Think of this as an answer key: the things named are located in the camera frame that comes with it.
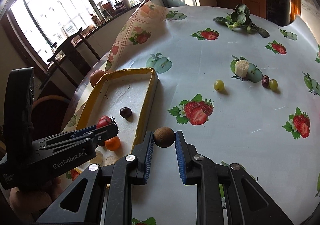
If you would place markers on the metal kettle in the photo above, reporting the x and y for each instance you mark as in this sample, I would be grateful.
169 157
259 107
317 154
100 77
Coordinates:
119 5

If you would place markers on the red date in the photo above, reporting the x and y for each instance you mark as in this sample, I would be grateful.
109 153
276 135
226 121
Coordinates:
265 81

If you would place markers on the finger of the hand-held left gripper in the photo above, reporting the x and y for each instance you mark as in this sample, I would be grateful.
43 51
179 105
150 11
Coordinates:
83 131
105 132

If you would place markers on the red apple with stem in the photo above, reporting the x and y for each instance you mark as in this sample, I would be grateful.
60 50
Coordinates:
103 122

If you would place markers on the orange peach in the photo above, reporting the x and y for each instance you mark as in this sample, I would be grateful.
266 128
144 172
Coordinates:
96 77

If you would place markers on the orange tangerine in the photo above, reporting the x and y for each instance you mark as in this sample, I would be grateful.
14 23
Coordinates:
113 143

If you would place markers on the brown round fruit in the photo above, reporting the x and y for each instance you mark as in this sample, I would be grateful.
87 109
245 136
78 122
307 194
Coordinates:
163 137

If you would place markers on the round backed wooden chair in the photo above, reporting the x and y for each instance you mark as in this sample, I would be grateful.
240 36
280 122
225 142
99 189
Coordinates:
47 98

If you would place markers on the red brown box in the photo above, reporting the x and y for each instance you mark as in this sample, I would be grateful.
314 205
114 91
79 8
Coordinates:
109 9

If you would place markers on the white foam tray yellow rim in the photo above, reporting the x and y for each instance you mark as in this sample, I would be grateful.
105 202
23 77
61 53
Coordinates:
120 95

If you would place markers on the person's left hand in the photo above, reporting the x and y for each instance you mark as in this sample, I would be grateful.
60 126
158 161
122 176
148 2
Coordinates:
32 195

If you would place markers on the white spray bottle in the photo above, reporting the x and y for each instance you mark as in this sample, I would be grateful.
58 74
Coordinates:
100 10

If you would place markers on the small brown box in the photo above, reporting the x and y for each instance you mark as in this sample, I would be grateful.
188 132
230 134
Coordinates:
94 20

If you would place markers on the yellowish green grape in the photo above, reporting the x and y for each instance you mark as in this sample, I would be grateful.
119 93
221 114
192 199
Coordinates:
218 85

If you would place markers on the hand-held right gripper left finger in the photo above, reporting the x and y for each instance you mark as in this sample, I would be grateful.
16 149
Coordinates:
149 155

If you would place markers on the beige fruit printed tablecloth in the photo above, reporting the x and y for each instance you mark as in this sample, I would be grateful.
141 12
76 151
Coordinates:
140 30

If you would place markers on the dark wooden chair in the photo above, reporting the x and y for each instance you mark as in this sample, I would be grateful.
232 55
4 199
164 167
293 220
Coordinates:
72 50

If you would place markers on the green bok choy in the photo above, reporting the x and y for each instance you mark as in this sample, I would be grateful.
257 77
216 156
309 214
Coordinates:
241 16

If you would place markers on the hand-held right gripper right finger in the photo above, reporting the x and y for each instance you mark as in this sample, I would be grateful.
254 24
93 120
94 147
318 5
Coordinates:
180 157

